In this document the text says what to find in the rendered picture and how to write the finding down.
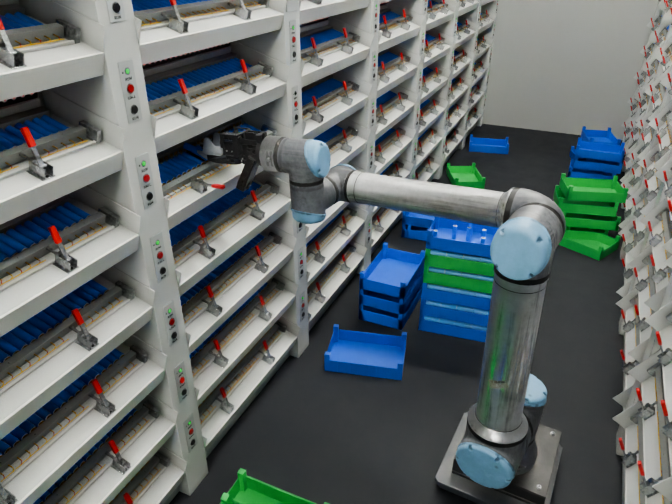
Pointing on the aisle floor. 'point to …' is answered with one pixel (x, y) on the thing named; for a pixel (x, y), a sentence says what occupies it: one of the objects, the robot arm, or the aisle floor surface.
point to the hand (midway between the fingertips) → (203, 153)
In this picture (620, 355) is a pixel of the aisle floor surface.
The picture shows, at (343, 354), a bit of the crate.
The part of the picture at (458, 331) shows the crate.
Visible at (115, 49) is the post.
